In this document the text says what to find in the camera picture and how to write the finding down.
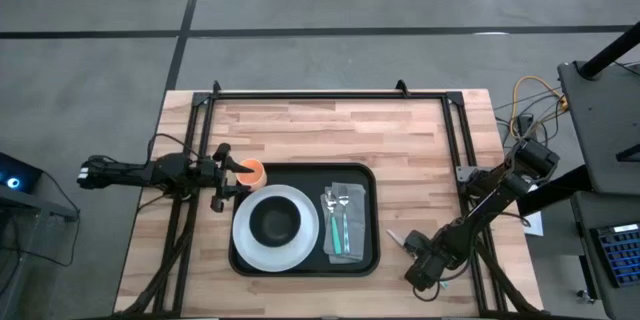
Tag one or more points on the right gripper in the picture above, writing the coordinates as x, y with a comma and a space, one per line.
427, 265

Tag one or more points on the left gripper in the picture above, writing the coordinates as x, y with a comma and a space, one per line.
221, 180

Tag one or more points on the orange mug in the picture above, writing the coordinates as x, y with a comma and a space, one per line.
256, 177

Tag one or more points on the black bowl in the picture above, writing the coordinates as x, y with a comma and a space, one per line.
275, 221

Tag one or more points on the grey cloth napkin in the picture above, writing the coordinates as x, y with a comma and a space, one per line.
357, 220

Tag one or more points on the white round plate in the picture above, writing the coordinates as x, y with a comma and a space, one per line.
277, 259

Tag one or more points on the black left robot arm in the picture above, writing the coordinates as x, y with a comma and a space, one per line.
130, 174

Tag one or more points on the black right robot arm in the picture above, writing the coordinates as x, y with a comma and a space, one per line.
495, 195

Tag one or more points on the black plastic tray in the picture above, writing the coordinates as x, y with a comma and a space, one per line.
305, 175

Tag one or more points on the white paper sheet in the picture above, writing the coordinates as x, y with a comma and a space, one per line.
535, 225

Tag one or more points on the black angled bar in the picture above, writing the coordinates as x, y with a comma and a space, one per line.
555, 192

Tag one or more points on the black power adapter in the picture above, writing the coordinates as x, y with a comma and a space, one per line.
525, 122

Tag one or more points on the dark grey desk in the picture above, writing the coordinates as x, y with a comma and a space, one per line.
600, 210

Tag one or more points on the backlit keyboard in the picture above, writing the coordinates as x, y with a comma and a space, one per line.
622, 255

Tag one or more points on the grey side stand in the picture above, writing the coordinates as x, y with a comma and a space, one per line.
30, 205

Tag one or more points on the computer with blue light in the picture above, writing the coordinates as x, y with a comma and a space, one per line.
15, 172

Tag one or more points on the dark grey equipment cart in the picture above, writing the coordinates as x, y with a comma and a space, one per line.
605, 125

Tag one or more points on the black pole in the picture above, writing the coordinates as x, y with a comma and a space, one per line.
612, 50

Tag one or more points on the black metal table frame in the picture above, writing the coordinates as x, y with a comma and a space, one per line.
325, 95

